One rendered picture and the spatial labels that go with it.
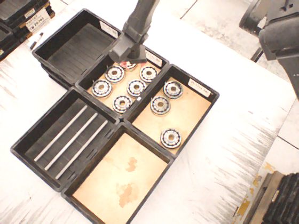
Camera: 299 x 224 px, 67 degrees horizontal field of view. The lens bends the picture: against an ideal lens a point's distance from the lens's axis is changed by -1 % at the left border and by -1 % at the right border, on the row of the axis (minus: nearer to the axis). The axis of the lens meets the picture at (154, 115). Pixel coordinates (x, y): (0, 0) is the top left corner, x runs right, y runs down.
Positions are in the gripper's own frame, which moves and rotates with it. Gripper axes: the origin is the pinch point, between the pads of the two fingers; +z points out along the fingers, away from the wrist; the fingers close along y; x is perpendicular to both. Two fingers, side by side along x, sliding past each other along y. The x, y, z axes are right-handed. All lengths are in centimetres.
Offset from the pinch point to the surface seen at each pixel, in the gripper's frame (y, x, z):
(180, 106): 21.9, -11.9, 23.5
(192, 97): 29.1, -7.4, 23.6
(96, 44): -19.6, 32.0, 23.4
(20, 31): -86, 83, 63
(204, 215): 26, -66, 36
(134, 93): -1.0, -3.4, 20.3
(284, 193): 94, -64, 78
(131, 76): -2.0, 8.7, 23.3
